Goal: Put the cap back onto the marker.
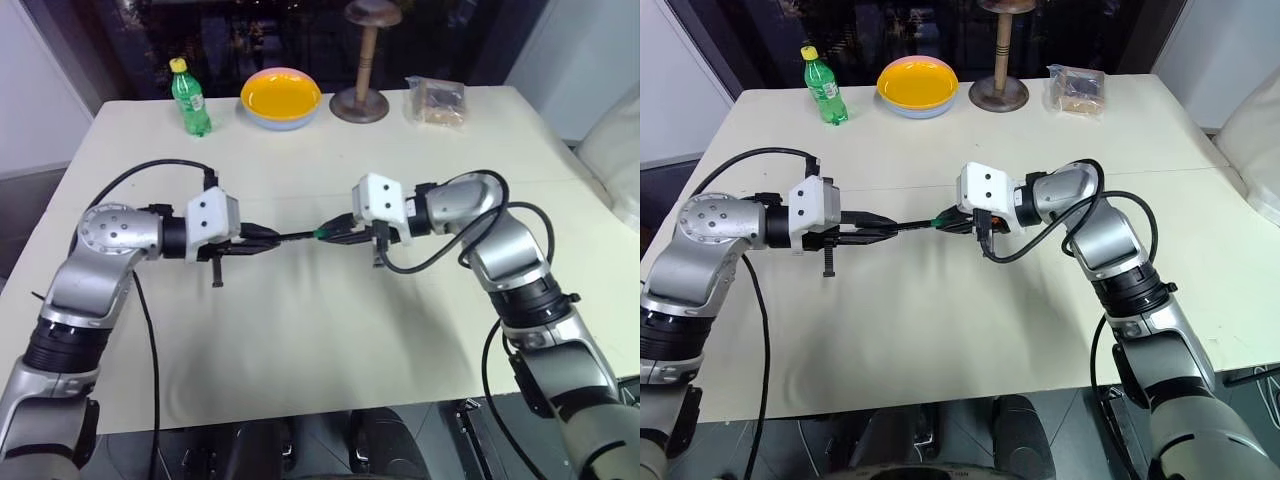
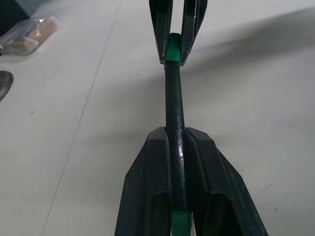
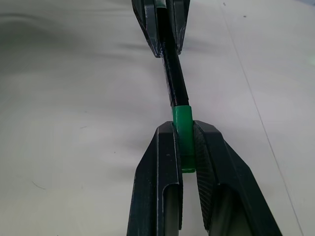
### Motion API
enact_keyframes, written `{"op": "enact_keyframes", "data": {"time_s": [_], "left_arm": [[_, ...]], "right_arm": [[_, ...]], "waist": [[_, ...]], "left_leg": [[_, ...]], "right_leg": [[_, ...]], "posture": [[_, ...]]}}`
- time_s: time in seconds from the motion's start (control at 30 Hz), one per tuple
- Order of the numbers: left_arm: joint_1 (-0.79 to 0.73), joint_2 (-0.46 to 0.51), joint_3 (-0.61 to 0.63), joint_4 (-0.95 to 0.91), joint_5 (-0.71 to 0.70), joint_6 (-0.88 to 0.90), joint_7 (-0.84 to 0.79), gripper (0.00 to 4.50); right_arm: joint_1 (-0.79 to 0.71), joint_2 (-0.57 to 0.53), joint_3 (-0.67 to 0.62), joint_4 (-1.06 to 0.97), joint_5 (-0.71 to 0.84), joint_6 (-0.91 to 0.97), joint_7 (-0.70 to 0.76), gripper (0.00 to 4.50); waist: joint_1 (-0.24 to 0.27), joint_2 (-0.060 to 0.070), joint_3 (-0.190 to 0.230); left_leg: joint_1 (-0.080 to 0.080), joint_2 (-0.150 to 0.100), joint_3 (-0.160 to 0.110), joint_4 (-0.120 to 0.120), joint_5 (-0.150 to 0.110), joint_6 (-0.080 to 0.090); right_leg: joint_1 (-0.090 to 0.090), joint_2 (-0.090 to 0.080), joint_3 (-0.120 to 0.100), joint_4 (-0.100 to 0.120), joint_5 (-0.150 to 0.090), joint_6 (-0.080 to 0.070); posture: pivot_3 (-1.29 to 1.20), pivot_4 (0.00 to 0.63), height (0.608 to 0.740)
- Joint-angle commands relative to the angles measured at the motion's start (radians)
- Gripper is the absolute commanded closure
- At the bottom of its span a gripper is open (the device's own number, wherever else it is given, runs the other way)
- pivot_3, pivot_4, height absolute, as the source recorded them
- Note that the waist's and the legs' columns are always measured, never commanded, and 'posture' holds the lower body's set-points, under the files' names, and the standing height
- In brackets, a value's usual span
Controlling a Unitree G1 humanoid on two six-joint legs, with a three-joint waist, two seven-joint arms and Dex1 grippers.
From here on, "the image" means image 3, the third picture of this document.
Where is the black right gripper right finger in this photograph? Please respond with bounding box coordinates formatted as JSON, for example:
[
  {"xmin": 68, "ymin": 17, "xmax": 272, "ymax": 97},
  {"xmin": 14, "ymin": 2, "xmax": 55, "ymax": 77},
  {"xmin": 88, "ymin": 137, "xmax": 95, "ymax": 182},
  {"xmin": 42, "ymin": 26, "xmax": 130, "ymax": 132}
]
[{"xmin": 192, "ymin": 119, "xmax": 283, "ymax": 236}]

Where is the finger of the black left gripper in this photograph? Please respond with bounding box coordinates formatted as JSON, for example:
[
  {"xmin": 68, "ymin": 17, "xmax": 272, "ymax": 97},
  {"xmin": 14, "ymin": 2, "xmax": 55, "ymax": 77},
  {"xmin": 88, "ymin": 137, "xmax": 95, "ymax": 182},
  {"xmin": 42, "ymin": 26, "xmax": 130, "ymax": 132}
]
[
  {"xmin": 131, "ymin": 0, "xmax": 163, "ymax": 59},
  {"xmin": 168, "ymin": 0, "xmax": 191, "ymax": 55}
]

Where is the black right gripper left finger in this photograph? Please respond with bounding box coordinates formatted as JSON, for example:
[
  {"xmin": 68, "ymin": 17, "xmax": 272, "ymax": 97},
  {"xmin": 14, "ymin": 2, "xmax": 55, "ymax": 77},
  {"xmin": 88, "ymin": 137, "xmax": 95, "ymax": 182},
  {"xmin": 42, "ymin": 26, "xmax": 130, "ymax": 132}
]
[{"xmin": 126, "ymin": 121, "xmax": 183, "ymax": 236}]

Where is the black marker pen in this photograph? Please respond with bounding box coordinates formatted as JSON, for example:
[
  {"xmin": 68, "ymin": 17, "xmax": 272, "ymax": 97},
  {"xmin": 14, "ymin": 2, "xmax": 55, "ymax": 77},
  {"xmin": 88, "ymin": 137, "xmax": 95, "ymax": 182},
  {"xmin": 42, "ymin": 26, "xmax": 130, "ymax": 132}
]
[{"xmin": 156, "ymin": 0, "xmax": 190, "ymax": 108}]

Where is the green marker cap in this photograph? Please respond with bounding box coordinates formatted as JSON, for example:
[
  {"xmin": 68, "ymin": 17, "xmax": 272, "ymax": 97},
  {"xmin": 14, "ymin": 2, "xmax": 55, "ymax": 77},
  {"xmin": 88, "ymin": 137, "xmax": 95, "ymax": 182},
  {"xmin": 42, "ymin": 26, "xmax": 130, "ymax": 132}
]
[{"xmin": 171, "ymin": 105, "xmax": 197, "ymax": 174}]

